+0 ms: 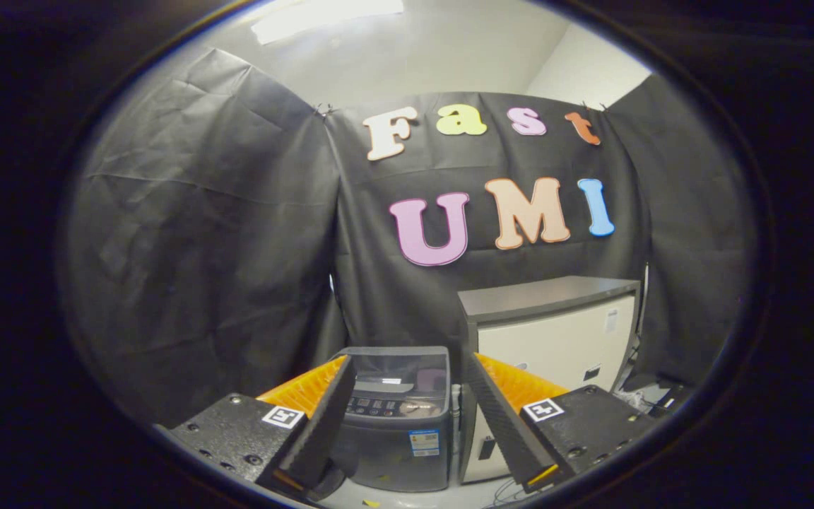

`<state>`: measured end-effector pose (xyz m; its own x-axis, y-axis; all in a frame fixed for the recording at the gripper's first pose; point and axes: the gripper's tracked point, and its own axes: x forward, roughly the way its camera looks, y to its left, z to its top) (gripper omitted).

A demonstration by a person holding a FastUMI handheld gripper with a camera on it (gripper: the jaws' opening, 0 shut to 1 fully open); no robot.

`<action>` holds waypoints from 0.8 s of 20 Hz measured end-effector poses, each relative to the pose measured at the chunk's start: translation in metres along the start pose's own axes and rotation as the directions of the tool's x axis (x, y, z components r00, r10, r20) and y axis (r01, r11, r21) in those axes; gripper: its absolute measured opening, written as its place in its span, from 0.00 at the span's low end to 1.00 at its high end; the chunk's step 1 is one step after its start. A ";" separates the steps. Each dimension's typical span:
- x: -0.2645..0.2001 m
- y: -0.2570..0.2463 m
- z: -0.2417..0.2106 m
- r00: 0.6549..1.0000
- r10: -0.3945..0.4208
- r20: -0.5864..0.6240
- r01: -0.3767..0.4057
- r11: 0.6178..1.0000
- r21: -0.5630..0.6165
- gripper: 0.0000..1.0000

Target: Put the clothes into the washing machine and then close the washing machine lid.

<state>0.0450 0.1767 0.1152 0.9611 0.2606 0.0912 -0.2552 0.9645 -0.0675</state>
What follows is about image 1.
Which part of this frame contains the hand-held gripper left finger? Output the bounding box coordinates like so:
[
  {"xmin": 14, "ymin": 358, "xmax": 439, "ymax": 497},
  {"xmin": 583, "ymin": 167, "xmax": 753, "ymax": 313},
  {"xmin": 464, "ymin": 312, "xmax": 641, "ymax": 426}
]
[{"xmin": 155, "ymin": 355, "xmax": 357, "ymax": 504}]

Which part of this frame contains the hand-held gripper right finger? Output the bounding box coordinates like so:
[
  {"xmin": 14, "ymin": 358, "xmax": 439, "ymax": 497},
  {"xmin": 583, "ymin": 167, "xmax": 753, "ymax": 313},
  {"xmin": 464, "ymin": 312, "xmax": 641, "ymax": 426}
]
[{"xmin": 465, "ymin": 352, "xmax": 662, "ymax": 494}]

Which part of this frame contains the dark grey washing machine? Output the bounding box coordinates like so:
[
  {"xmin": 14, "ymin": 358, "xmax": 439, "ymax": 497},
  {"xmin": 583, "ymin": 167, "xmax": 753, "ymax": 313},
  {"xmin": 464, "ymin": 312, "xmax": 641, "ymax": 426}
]
[{"xmin": 326, "ymin": 345, "xmax": 454, "ymax": 493}]

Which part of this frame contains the cream cabinet with grey top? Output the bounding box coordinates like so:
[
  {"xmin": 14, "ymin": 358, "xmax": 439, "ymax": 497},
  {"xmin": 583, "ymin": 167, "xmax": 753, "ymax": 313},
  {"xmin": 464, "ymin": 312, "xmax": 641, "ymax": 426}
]
[{"xmin": 456, "ymin": 276, "xmax": 641, "ymax": 485}]

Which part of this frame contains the black box on floor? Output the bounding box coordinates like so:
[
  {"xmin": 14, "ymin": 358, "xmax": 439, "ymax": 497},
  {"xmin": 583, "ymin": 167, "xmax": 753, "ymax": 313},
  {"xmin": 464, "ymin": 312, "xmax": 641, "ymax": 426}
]
[{"xmin": 651, "ymin": 382, "xmax": 694, "ymax": 418}]

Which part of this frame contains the black backdrop cloth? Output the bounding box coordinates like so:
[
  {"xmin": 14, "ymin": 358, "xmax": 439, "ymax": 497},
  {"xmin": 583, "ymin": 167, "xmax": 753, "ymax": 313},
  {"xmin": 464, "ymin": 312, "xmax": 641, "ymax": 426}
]
[{"xmin": 61, "ymin": 46, "xmax": 757, "ymax": 428}]

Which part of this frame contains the thin dark floor cable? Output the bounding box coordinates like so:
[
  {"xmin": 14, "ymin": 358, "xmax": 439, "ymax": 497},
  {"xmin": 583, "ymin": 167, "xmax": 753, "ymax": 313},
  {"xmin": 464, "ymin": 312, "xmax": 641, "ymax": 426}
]
[{"xmin": 492, "ymin": 479, "xmax": 529, "ymax": 506}]

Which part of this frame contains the bundle of floor cables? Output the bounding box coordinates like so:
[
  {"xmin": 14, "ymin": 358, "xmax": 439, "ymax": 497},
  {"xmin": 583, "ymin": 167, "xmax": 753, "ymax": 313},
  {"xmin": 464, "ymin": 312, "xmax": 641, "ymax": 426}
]
[{"xmin": 619, "ymin": 387, "xmax": 655, "ymax": 414}]

